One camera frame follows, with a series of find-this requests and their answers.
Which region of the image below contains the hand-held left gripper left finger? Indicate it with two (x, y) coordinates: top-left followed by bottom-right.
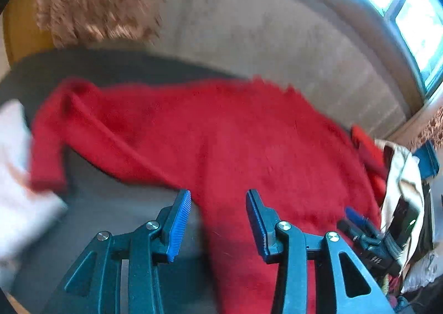
(41, 190), (192, 314)

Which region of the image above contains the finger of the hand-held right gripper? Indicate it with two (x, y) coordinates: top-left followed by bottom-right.
(337, 207), (400, 275)

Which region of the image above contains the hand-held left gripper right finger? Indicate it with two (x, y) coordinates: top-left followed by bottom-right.
(246, 190), (395, 314)

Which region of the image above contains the red knit sweater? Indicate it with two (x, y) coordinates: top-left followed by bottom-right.
(29, 75), (390, 314)

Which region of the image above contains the beige garment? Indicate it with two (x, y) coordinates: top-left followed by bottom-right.
(375, 139), (430, 276)

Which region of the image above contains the blue case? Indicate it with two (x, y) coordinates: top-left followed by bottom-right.
(413, 141), (440, 178)

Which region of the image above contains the white knit garment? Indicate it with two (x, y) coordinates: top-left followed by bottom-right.
(0, 100), (68, 287)

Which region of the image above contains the wooden door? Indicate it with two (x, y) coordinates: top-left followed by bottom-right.
(3, 0), (59, 62)

